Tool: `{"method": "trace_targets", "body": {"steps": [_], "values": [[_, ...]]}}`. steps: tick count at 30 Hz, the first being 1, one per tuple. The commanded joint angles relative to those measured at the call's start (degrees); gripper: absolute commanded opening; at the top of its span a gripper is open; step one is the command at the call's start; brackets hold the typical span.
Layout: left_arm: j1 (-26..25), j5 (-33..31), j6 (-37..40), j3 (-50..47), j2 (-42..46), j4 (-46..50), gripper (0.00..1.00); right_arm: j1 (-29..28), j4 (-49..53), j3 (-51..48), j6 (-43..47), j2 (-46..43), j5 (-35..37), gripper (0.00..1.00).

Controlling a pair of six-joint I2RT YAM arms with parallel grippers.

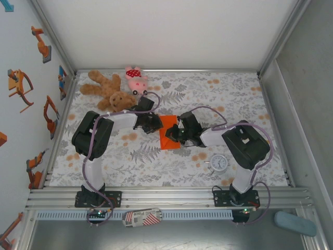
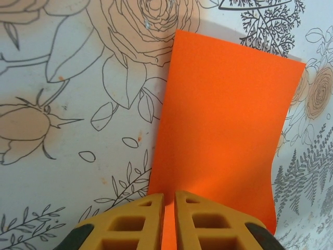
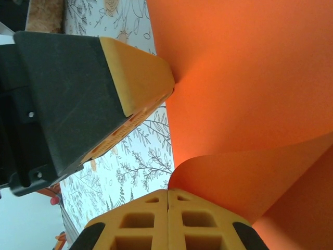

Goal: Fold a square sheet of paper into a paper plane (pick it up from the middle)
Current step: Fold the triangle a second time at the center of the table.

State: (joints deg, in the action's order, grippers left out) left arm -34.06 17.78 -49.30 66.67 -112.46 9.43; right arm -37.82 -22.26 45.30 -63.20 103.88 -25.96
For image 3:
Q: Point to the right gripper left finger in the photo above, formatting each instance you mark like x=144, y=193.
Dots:
x=145, y=224

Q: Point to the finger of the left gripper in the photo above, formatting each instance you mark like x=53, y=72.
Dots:
x=78, y=91

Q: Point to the floral table mat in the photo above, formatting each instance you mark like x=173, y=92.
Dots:
x=145, y=156

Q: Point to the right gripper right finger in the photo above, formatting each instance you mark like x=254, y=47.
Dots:
x=197, y=226

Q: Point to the orange paper sheet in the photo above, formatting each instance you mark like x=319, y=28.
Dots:
x=247, y=91

